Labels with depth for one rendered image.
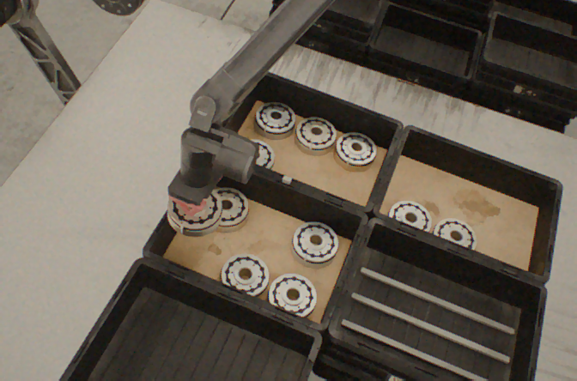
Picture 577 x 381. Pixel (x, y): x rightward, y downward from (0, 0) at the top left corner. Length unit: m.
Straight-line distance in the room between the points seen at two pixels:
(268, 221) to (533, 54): 1.53
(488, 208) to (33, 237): 1.10
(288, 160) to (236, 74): 0.60
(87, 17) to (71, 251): 1.80
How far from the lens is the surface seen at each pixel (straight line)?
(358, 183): 1.59
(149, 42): 2.05
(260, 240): 1.46
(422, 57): 2.66
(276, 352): 1.35
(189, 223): 1.22
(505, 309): 1.53
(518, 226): 1.67
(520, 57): 2.66
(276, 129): 1.61
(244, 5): 3.31
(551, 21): 3.11
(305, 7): 1.03
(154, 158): 1.75
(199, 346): 1.35
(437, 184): 1.65
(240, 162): 1.04
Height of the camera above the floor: 2.08
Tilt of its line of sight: 52 degrees down
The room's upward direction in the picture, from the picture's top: 12 degrees clockwise
